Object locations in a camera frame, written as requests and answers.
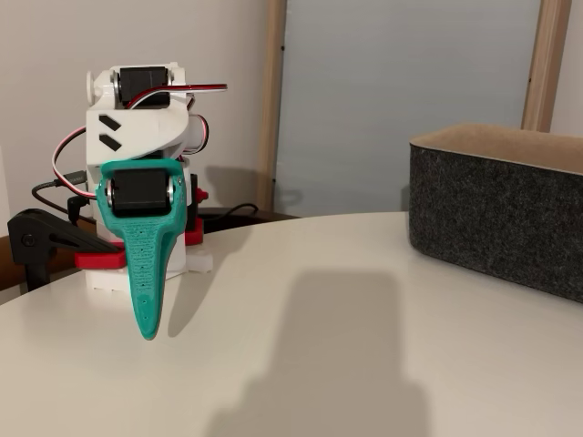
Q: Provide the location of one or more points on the teal gripper black servo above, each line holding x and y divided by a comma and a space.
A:
138, 191

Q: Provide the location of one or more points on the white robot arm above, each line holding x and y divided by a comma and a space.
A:
141, 132

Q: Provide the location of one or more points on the black clamp red pad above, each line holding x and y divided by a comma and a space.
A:
36, 232
195, 196

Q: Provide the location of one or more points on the light wooden frame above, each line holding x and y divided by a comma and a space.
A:
271, 114

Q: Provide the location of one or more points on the dark grey felt basket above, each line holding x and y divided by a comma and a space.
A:
510, 227

